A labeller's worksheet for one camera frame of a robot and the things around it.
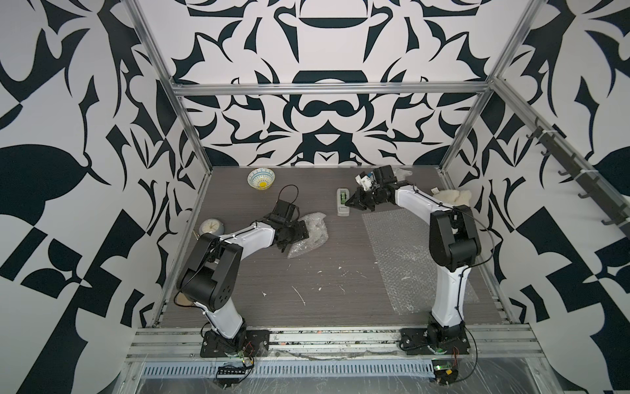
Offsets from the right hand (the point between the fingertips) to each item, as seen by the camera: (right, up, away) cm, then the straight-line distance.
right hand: (345, 199), depth 96 cm
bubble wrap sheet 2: (+26, +11, +13) cm, 31 cm away
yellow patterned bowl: (-36, +9, +18) cm, 42 cm away
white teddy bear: (+42, +1, +1) cm, 42 cm away
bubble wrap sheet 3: (+21, -17, -2) cm, 27 cm away
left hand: (-17, -12, -1) cm, 21 cm away
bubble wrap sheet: (-11, -13, -4) cm, 17 cm away
